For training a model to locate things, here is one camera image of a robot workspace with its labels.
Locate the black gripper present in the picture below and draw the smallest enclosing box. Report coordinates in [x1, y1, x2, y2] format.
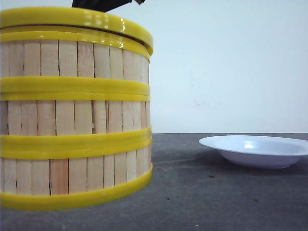
[72, 0, 133, 12]

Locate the woven bamboo steamer lid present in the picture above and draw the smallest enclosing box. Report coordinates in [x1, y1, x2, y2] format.
[0, 6, 154, 49]

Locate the bamboo steamer drawer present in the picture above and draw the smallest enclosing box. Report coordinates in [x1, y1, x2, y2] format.
[1, 138, 153, 210]
[1, 28, 150, 84]
[1, 100, 152, 160]

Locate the white plate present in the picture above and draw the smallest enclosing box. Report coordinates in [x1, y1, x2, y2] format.
[199, 135, 308, 169]

